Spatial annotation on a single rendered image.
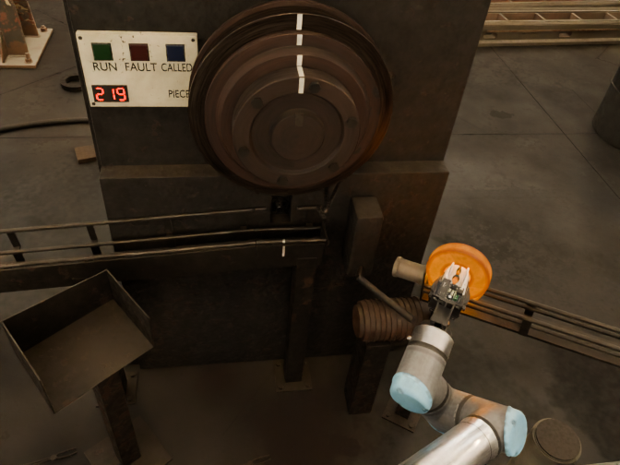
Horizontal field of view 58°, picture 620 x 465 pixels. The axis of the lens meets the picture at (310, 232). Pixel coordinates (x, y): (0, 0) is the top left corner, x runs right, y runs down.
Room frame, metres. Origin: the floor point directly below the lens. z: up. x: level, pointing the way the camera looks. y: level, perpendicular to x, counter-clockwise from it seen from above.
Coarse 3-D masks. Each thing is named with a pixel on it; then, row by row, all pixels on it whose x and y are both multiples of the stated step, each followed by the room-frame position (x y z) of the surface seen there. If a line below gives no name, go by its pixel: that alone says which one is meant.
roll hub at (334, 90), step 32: (256, 96) 1.01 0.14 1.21; (288, 96) 1.04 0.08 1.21; (320, 96) 1.04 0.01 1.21; (256, 128) 1.02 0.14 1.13; (288, 128) 1.02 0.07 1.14; (320, 128) 1.03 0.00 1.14; (352, 128) 1.06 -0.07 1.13; (256, 160) 1.01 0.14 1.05; (288, 160) 1.04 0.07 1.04; (320, 160) 1.05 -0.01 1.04
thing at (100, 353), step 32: (96, 288) 0.91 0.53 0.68; (32, 320) 0.79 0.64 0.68; (64, 320) 0.83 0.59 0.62; (96, 320) 0.86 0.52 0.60; (128, 320) 0.87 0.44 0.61; (32, 352) 0.75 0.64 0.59; (64, 352) 0.76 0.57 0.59; (96, 352) 0.77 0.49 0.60; (128, 352) 0.77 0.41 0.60; (64, 384) 0.68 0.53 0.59; (96, 384) 0.68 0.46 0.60; (128, 416) 0.78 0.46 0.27; (96, 448) 0.80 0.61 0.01; (128, 448) 0.77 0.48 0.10; (160, 448) 0.82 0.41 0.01
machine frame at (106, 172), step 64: (64, 0) 1.24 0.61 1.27; (128, 0) 1.19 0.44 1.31; (192, 0) 1.22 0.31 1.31; (256, 0) 1.25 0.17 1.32; (320, 0) 1.28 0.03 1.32; (384, 0) 1.31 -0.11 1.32; (448, 0) 1.34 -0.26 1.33; (448, 64) 1.35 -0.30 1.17; (128, 128) 1.18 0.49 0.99; (448, 128) 1.36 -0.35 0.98; (128, 192) 1.12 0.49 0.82; (192, 192) 1.16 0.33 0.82; (256, 192) 1.19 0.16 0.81; (320, 192) 1.23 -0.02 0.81; (384, 192) 1.27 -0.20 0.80; (384, 256) 1.28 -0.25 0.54; (192, 320) 1.15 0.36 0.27; (256, 320) 1.20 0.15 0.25; (320, 320) 1.24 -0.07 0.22
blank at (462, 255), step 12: (444, 252) 0.97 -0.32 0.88; (456, 252) 0.96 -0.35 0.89; (468, 252) 0.95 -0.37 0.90; (480, 252) 0.97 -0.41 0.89; (432, 264) 0.97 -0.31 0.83; (444, 264) 0.96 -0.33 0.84; (456, 264) 0.95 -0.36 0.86; (468, 264) 0.94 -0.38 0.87; (480, 264) 0.94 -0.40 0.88; (432, 276) 0.97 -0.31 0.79; (480, 276) 0.93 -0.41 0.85; (480, 288) 0.93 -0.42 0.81
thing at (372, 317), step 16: (368, 304) 1.07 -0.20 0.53; (384, 304) 1.08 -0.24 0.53; (400, 304) 1.09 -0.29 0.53; (416, 304) 1.09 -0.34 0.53; (352, 320) 1.09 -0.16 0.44; (368, 320) 1.03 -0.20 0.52; (384, 320) 1.04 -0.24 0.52; (400, 320) 1.05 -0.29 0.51; (416, 320) 1.05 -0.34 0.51; (368, 336) 1.01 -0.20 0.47; (384, 336) 1.02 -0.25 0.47; (400, 336) 1.02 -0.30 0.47; (352, 352) 1.11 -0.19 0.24; (368, 352) 1.02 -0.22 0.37; (384, 352) 1.03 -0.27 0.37; (352, 368) 1.08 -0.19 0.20; (368, 368) 1.02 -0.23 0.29; (352, 384) 1.05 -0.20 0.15; (368, 384) 1.03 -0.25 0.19; (352, 400) 1.02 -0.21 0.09; (368, 400) 1.03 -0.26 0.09
